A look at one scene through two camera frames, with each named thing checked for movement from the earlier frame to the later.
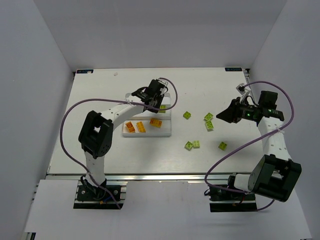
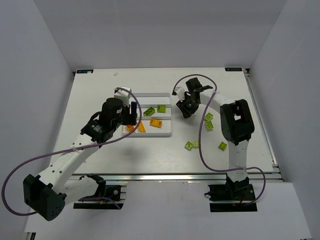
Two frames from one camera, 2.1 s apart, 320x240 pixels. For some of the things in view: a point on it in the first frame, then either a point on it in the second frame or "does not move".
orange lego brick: [155, 122] does not move
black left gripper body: [155, 102] → [133, 113]
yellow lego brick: [141, 127] does not move
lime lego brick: [209, 116] does not move
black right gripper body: [237, 111] → [186, 107]
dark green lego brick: [162, 107] does not move
